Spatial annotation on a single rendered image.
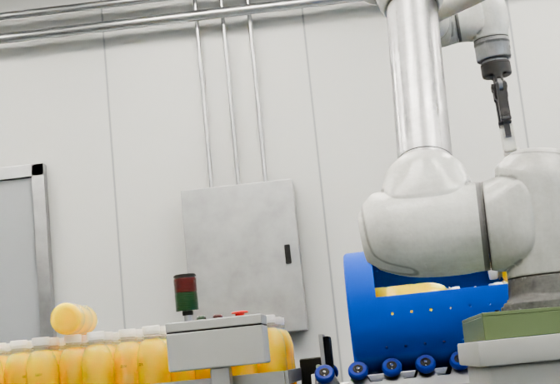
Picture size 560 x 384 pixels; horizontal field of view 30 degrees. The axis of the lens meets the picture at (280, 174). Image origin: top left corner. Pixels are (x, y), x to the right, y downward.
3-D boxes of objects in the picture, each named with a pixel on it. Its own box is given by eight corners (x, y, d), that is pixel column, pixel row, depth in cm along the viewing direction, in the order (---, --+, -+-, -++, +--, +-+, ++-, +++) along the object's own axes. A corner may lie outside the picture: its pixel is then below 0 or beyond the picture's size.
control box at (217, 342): (266, 362, 211) (261, 311, 213) (168, 372, 213) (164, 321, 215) (271, 362, 221) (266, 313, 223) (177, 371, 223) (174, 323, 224)
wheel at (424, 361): (434, 351, 232) (434, 357, 234) (413, 353, 233) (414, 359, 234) (437, 368, 229) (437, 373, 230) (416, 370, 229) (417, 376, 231)
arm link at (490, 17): (511, 42, 270) (460, 51, 272) (501, -15, 273) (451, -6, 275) (512, 30, 260) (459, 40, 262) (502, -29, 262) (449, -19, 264)
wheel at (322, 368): (333, 361, 234) (334, 367, 235) (313, 364, 234) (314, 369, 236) (334, 378, 231) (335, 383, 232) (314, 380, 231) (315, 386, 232)
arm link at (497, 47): (507, 42, 270) (512, 64, 269) (472, 47, 271) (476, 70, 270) (510, 32, 261) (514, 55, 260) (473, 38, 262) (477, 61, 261)
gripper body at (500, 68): (510, 55, 260) (517, 91, 259) (508, 63, 268) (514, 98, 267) (480, 60, 261) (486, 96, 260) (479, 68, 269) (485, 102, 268)
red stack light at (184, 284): (195, 291, 282) (194, 276, 283) (172, 293, 283) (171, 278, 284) (199, 291, 289) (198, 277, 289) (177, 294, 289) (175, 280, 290)
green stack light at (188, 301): (197, 309, 282) (195, 291, 282) (173, 311, 282) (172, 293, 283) (201, 310, 288) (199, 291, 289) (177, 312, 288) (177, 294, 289)
